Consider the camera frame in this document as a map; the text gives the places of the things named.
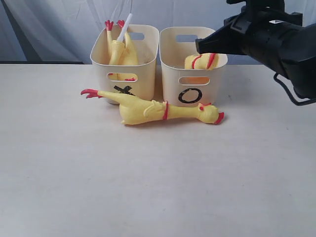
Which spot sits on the headless rubber chicken body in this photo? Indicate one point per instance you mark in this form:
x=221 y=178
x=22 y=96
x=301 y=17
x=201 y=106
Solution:
x=122 y=76

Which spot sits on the cream bin marked X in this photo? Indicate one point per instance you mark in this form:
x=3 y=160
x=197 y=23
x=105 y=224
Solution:
x=145 y=39

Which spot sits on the whole rubber chicken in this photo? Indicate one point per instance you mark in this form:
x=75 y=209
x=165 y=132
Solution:
x=207 y=61
x=134 y=110

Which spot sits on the detached rubber chicken head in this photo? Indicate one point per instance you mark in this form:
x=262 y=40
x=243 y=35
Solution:
x=122 y=50

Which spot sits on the cream bin marked O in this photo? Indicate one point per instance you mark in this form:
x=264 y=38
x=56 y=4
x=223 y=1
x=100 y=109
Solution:
x=173 y=54

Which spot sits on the blue-grey backdrop curtain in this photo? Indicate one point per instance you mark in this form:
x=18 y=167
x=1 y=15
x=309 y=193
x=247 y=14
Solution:
x=65 y=30

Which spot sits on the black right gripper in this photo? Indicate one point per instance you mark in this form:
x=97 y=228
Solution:
x=257 y=31

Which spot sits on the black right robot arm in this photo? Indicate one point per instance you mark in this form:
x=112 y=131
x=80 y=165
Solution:
x=295 y=60

